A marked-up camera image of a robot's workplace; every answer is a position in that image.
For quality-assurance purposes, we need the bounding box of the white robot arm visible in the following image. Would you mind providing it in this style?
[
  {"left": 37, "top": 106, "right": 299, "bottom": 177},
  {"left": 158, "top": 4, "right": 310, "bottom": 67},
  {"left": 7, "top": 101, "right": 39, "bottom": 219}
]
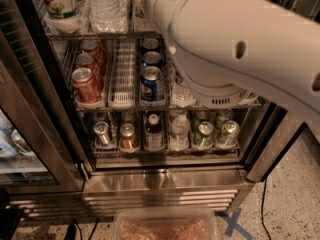
[{"left": 141, "top": 0, "right": 320, "bottom": 130}]

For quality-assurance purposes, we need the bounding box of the blue Pepsi can back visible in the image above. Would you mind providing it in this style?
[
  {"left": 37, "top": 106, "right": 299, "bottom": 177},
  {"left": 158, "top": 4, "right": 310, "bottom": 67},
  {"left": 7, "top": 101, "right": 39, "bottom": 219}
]
[{"left": 141, "top": 38, "right": 161, "bottom": 54}]

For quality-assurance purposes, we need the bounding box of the copper can bottom shelf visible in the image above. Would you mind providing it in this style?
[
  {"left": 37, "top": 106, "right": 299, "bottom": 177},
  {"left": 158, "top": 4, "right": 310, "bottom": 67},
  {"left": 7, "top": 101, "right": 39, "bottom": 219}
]
[{"left": 120, "top": 123, "right": 137, "bottom": 149}]

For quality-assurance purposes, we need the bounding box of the blue Pepsi can middle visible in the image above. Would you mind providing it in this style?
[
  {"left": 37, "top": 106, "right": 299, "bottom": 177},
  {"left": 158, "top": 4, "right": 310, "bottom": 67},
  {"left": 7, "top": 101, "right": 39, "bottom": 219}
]
[{"left": 142, "top": 51, "right": 162, "bottom": 68}]

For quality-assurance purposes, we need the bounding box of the green can bottom right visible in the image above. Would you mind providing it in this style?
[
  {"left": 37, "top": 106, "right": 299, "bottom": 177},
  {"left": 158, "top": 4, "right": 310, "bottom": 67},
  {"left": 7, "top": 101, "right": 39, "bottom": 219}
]
[{"left": 217, "top": 121, "right": 240, "bottom": 148}]

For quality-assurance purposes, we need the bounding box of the blue tape cross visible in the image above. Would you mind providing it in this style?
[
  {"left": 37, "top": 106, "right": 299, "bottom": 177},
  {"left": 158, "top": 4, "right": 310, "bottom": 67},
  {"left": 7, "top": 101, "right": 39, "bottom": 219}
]
[{"left": 217, "top": 208, "right": 253, "bottom": 240}]

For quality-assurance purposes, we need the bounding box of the stainless steel fridge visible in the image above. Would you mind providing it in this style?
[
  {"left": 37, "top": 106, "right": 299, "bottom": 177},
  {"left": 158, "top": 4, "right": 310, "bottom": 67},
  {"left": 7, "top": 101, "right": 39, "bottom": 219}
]
[{"left": 0, "top": 0, "right": 310, "bottom": 221}]

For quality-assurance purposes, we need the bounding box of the water bottle bottom shelf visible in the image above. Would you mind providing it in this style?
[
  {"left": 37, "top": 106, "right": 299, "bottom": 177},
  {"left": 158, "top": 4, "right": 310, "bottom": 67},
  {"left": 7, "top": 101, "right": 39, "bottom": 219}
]
[{"left": 170, "top": 114, "right": 190, "bottom": 151}]

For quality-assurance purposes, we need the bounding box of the red soda can front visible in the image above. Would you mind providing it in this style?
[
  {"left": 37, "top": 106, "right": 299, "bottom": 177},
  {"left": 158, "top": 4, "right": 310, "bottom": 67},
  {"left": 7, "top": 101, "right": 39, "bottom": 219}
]
[{"left": 71, "top": 67, "right": 101, "bottom": 103}]

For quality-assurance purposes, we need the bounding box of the green soda can front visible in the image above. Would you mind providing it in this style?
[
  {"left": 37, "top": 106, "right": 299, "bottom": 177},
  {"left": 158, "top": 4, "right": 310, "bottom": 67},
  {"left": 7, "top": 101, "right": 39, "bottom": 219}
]
[{"left": 240, "top": 92, "right": 258, "bottom": 105}]

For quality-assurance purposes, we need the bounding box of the small water bottle middle shelf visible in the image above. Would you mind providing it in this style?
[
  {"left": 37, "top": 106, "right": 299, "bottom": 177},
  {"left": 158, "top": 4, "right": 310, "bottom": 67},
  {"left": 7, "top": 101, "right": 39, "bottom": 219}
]
[{"left": 174, "top": 74, "right": 192, "bottom": 100}]

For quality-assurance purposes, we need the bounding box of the blue Pepsi can front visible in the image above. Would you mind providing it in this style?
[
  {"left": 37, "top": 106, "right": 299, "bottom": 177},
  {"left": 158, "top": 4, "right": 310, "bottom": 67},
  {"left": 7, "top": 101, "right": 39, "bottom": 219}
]
[{"left": 141, "top": 66, "right": 164, "bottom": 102}]

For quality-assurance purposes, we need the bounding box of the red soda can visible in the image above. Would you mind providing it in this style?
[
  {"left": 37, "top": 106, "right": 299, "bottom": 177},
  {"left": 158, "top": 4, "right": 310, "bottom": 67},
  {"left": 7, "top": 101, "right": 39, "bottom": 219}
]
[
  {"left": 71, "top": 67, "right": 101, "bottom": 103},
  {"left": 80, "top": 39, "right": 108, "bottom": 74},
  {"left": 75, "top": 52, "right": 104, "bottom": 90}
]

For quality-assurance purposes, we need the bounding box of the empty white shelf tray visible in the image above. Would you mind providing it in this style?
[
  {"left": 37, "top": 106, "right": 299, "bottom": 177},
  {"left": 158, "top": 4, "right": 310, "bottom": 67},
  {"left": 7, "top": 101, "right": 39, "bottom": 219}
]
[{"left": 108, "top": 40, "right": 136, "bottom": 109}]

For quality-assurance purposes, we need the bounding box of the green can bottom left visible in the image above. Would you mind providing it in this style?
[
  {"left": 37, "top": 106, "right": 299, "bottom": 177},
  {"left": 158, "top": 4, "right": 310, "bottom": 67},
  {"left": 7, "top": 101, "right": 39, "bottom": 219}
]
[{"left": 193, "top": 121, "right": 213, "bottom": 148}]

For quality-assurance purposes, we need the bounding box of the red soda can middle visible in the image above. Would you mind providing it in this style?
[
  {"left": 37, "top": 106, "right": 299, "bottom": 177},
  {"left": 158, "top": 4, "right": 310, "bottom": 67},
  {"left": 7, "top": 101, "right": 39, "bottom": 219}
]
[{"left": 75, "top": 52, "right": 104, "bottom": 90}]

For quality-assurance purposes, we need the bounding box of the glass fridge door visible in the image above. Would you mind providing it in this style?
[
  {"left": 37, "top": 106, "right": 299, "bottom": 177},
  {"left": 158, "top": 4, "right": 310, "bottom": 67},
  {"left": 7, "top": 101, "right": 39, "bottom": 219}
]
[{"left": 0, "top": 31, "right": 83, "bottom": 194}]

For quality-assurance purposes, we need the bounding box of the clear water bottle top shelf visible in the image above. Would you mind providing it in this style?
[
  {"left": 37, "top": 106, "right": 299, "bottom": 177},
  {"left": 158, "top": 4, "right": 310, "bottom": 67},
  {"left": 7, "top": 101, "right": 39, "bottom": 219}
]
[{"left": 88, "top": 0, "right": 128, "bottom": 33}]

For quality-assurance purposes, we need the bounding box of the black power cable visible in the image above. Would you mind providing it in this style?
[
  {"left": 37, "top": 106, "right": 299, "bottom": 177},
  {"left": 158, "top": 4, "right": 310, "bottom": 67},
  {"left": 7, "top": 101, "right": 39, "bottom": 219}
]
[{"left": 260, "top": 179, "right": 273, "bottom": 240}]

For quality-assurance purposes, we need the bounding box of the silver can bottom shelf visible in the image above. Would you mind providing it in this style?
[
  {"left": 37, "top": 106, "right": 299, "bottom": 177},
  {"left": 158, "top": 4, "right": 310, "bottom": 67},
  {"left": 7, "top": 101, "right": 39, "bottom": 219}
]
[{"left": 93, "top": 121, "right": 112, "bottom": 146}]

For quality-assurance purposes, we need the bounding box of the blue pepsi can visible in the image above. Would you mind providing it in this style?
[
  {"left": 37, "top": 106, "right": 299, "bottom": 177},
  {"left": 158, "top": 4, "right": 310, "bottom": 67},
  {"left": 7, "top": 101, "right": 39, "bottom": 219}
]
[
  {"left": 141, "top": 38, "right": 161, "bottom": 54},
  {"left": 141, "top": 66, "right": 164, "bottom": 102},
  {"left": 142, "top": 51, "right": 162, "bottom": 68}
]

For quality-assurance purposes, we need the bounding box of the brown bottle white cap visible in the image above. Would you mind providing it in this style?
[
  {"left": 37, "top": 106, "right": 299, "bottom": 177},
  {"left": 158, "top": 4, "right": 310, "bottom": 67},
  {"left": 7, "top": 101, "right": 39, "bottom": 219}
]
[{"left": 146, "top": 114, "right": 164, "bottom": 151}]

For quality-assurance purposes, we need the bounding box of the red soda can back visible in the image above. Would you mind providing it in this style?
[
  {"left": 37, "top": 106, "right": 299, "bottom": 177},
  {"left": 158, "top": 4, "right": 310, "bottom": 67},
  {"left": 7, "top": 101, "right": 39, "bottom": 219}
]
[{"left": 80, "top": 39, "right": 108, "bottom": 74}]

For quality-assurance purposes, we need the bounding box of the clear plastic bin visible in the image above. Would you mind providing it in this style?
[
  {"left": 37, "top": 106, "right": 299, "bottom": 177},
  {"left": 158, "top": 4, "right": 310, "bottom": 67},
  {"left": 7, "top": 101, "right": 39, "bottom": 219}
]
[{"left": 112, "top": 206, "right": 217, "bottom": 240}]

